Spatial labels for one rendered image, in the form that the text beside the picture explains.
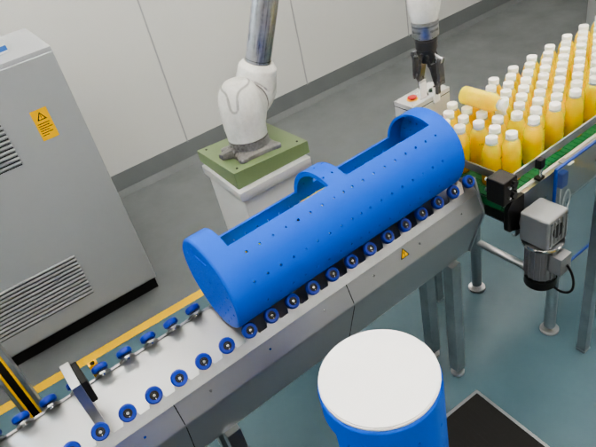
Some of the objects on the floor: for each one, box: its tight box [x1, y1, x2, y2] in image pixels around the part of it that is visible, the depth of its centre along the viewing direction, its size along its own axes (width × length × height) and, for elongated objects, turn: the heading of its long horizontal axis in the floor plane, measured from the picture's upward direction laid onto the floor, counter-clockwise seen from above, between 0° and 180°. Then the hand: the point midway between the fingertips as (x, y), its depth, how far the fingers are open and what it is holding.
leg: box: [443, 260, 466, 377], centre depth 234 cm, size 6×6×63 cm
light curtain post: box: [0, 343, 45, 419], centre depth 176 cm, size 6×6×170 cm
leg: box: [419, 276, 440, 358], centre depth 244 cm, size 6×6×63 cm
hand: (429, 92), depth 208 cm, fingers open, 6 cm apart
